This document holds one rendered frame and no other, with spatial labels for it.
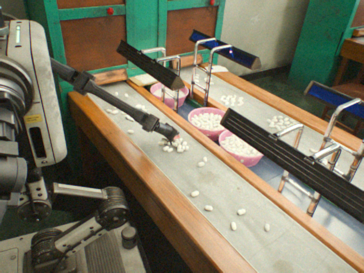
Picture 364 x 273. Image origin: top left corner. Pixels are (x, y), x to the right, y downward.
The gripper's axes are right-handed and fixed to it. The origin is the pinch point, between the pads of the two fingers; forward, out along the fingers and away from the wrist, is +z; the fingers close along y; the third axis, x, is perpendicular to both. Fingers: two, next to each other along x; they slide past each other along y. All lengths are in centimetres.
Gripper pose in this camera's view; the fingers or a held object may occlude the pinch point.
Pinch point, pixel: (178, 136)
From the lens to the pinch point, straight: 167.5
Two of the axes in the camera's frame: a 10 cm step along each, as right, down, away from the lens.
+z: 5.9, 2.8, 7.6
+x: -5.5, 8.2, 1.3
